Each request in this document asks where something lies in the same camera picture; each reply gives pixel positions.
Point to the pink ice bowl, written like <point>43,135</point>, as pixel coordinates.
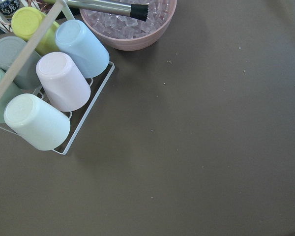
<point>129,34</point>

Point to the pink cup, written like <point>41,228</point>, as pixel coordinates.
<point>64,84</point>

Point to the steel muddler black tip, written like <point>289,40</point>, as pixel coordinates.
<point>136,11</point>

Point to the white cup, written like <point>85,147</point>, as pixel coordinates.
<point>37,122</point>

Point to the blue cup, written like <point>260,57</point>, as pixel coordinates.
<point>74,38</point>

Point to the yellow cup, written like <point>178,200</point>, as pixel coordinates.
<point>25,23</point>

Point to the grey cup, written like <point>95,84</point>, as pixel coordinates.
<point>10,48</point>

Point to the green cup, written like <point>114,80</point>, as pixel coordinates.
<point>10,93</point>

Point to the white wire cup rack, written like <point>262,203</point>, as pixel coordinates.
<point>76,117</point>

